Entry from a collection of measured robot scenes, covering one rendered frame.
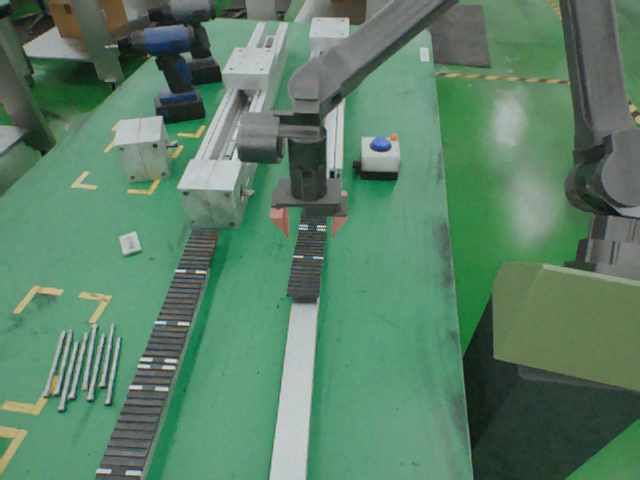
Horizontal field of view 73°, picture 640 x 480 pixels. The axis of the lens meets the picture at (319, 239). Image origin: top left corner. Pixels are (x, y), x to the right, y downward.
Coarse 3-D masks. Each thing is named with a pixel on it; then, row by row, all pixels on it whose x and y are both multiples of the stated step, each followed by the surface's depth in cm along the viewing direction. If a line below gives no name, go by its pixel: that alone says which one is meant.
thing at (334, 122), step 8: (312, 56) 120; (336, 112) 97; (328, 120) 103; (336, 120) 95; (328, 128) 100; (336, 128) 92; (328, 136) 98; (336, 136) 90; (328, 144) 95; (336, 144) 88; (328, 152) 93; (336, 152) 86; (328, 160) 91; (336, 160) 84; (328, 168) 82; (336, 168) 82; (328, 176) 83; (336, 176) 84
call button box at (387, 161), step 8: (368, 144) 92; (392, 144) 92; (368, 152) 90; (376, 152) 90; (384, 152) 90; (392, 152) 90; (360, 160) 96; (368, 160) 90; (376, 160) 90; (384, 160) 89; (392, 160) 89; (360, 168) 95; (368, 168) 91; (376, 168) 91; (384, 168) 91; (392, 168) 91; (360, 176) 93; (368, 176) 93; (376, 176) 92; (384, 176) 92; (392, 176) 92
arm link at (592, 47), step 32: (576, 0) 58; (608, 0) 57; (576, 32) 58; (608, 32) 57; (576, 64) 59; (608, 64) 57; (576, 96) 60; (608, 96) 57; (576, 128) 61; (608, 128) 56; (576, 160) 63; (608, 160) 54; (608, 192) 54
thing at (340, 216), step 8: (344, 192) 72; (344, 200) 69; (304, 208) 66; (312, 208) 66; (320, 208) 66; (328, 208) 66; (336, 208) 68; (344, 208) 68; (304, 216) 67; (312, 216) 67; (320, 216) 67; (328, 216) 67; (336, 216) 67; (344, 216) 67; (336, 224) 69
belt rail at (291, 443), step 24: (312, 312) 65; (288, 336) 62; (312, 336) 62; (288, 360) 59; (312, 360) 59; (288, 384) 56; (312, 384) 58; (288, 408) 54; (288, 432) 52; (288, 456) 50
